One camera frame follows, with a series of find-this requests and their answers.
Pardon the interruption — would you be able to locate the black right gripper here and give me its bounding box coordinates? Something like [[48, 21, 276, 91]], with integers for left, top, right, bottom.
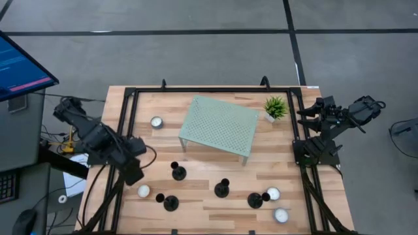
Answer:
[[296, 96, 344, 133]]

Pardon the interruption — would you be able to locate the black candlestick holder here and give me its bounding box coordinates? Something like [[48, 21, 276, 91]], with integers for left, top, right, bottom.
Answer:
[[170, 161, 187, 182], [155, 193, 180, 212], [247, 191, 271, 210], [214, 178, 231, 199]]

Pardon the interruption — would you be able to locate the green plant in white pot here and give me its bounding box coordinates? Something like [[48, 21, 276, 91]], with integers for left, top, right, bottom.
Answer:
[[263, 95, 290, 124]]

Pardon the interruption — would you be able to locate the yellow clamp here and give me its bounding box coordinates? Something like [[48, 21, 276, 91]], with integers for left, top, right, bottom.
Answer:
[[48, 125, 78, 155]]

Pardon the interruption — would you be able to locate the white paper sheet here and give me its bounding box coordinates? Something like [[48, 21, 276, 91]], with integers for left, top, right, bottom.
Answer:
[[61, 153, 91, 198]]

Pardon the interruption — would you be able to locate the black beam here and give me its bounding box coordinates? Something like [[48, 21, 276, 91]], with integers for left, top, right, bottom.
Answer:
[[38, 145, 89, 180]]

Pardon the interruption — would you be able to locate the green perforated metal shelf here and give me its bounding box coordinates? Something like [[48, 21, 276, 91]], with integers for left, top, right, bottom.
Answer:
[[178, 94, 261, 166]]

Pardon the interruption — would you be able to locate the grey floor object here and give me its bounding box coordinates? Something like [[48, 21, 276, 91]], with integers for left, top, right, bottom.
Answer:
[[391, 117, 418, 136]]

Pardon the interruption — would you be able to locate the dark grey desk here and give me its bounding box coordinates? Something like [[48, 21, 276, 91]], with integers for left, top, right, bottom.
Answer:
[[0, 162, 52, 235]]

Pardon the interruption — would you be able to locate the grey cabinet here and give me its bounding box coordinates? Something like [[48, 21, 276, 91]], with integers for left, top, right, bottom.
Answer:
[[0, 87, 46, 172]]

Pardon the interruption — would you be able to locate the black keyboard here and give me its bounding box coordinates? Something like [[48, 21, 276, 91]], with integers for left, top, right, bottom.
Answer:
[[0, 170, 19, 205]]

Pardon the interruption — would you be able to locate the black computer mouse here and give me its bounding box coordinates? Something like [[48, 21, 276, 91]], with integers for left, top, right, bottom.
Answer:
[[12, 208, 39, 235]]

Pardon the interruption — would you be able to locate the computer monitor with blue screen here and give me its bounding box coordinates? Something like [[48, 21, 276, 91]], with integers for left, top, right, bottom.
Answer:
[[0, 31, 60, 102]]

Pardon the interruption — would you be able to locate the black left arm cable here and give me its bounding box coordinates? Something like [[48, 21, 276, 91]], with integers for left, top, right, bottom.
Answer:
[[138, 144, 158, 170]]

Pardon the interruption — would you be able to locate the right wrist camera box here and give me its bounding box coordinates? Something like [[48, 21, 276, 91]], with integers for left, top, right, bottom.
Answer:
[[323, 97, 340, 115]]

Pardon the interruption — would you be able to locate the black power cable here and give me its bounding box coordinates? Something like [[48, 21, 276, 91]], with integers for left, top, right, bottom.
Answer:
[[80, 164, 108, 228]]

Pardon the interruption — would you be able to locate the black floor cable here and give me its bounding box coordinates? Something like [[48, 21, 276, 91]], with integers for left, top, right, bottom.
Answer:
[[387, 117, 418, 161]]

